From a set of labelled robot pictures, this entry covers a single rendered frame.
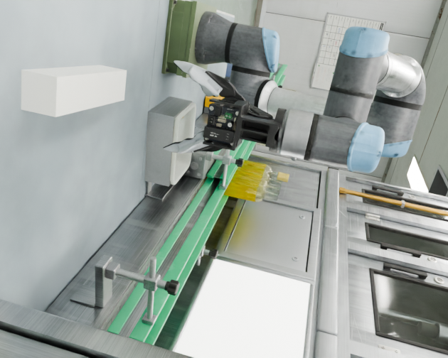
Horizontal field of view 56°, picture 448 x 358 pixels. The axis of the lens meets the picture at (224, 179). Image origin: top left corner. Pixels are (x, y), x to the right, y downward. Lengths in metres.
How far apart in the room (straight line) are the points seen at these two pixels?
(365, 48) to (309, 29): 6.54
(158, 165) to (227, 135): 0.63
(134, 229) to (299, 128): 0.66
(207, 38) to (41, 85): 0.65
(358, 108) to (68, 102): 0.48
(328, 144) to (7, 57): 0.48
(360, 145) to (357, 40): 0.19
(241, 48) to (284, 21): 6.07
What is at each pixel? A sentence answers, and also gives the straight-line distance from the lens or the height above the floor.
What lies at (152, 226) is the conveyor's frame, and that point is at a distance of 1.19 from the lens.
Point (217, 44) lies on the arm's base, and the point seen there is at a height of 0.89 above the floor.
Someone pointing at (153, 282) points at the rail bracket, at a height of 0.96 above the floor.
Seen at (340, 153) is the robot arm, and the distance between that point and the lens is 0.66.
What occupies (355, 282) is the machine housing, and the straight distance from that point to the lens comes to 1.54.
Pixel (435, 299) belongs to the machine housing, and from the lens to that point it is 1.62.
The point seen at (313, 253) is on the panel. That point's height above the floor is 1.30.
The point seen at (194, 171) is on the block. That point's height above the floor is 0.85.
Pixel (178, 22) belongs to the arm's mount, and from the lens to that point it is 1.25.
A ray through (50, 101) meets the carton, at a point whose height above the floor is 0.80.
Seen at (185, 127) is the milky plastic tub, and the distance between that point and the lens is 1.36.
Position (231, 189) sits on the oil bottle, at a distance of 1.53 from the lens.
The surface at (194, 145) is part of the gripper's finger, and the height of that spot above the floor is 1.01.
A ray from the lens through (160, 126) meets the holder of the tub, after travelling 1.21.
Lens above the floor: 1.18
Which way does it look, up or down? 9 degrees down
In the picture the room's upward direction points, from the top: 103 degrees clockwise
